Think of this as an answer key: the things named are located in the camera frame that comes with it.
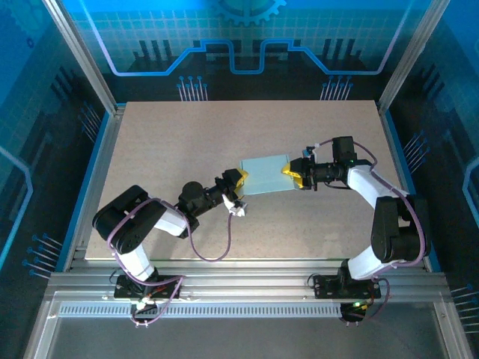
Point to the white paper box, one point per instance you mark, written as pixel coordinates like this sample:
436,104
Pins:
262,174

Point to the aluminium frame post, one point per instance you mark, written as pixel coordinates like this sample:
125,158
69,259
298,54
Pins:
80,48
411,48

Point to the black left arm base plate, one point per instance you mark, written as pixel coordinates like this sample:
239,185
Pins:
123,289

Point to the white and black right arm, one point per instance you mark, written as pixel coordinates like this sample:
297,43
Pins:
396,232

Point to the wide aluminium frame rail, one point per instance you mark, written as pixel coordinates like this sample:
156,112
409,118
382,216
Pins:
243,278

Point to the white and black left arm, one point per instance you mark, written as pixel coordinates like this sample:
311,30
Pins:
127,224

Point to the aluminium side rail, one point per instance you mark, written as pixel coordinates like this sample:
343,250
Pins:
99,172
388,131

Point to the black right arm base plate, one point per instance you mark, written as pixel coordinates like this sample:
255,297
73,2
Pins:
323,286

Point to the black round connector housing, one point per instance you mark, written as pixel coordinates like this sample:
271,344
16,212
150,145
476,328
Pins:
353,314

